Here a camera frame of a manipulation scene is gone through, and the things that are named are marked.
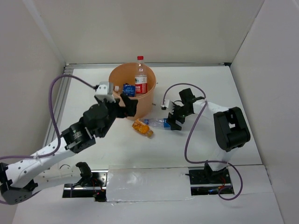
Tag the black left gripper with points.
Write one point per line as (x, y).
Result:
(130, 110)

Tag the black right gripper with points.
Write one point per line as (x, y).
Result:
(172, 117)

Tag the blue cap water bottle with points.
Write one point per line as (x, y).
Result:
(158, 123)

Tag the white cap blue label bottle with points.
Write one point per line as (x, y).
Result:
(126, 89)

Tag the orange juice bottle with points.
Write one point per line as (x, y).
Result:
(142, 128)

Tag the red label water bottle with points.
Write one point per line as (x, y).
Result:
(141, 79)

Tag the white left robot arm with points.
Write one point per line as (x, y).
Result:
(22, 180)

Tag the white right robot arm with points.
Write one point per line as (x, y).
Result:
(230, 127)

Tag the orange plastic bin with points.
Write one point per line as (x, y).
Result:
(125, 74)

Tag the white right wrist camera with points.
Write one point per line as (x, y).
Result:
(167, 105)

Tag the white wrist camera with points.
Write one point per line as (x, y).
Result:
(104, 91)
(167, 105)

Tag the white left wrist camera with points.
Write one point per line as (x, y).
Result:
(104, 91)

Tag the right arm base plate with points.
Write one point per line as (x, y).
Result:
(204, 181)

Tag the aluminium frame rail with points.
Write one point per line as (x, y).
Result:
(65, 84)

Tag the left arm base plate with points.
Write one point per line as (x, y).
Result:
(95, 189)

